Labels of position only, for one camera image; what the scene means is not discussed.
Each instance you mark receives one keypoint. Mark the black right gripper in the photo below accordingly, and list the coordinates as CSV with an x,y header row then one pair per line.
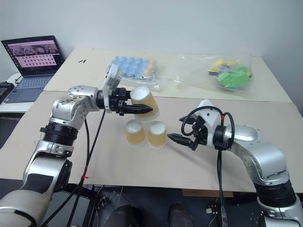
x,y
200,135

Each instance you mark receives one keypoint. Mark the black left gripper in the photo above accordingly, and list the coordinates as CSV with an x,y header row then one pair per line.
x,y
117,101

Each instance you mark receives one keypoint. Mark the tan paper cup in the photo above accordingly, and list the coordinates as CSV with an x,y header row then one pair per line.
x,y
146,99
135,137
156,138

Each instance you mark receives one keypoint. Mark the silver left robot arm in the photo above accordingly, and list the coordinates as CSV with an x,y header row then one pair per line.
x,y
64,108

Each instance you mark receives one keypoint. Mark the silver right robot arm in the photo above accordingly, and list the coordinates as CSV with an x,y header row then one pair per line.
x,y
260,151

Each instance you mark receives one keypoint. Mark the clear plastic bag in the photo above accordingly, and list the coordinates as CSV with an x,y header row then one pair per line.
x,y
189,71
161,81

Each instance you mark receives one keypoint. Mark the blue egg tray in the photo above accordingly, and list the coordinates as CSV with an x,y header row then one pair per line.
x,y
130,66

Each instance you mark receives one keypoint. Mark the yellow and black block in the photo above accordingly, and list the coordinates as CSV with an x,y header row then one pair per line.
x,y
213,71

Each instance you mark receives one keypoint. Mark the brown cardboard strip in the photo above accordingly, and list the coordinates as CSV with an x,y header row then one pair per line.
x,y
208,192

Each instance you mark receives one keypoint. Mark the large green block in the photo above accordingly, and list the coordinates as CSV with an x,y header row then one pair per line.
x,y
230,80

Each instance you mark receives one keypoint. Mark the small green block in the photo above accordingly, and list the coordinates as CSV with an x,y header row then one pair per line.
x,y
240,68

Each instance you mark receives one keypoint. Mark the white power plug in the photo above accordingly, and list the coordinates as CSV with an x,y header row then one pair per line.
x,y
211,209

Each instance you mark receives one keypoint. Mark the dark rounded shape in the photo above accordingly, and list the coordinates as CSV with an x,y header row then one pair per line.
x,y
125,216
180,215

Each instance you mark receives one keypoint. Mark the grey open laptop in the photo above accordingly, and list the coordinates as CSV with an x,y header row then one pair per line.
x,y
33,56

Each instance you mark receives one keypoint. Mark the white side table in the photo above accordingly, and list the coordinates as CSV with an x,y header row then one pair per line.
x,y
14,108

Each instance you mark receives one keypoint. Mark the black box device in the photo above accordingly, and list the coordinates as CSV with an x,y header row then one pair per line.
x,y
5,92

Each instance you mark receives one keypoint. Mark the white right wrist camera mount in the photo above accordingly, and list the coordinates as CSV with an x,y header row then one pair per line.
x,y
210,118

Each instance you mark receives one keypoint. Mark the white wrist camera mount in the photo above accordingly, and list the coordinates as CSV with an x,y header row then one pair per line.
x,y
111,80
210,118

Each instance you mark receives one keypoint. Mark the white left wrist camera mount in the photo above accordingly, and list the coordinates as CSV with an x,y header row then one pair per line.
x,y
111,80

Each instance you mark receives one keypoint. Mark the black table frame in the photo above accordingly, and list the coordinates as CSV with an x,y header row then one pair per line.
x,y
91,208

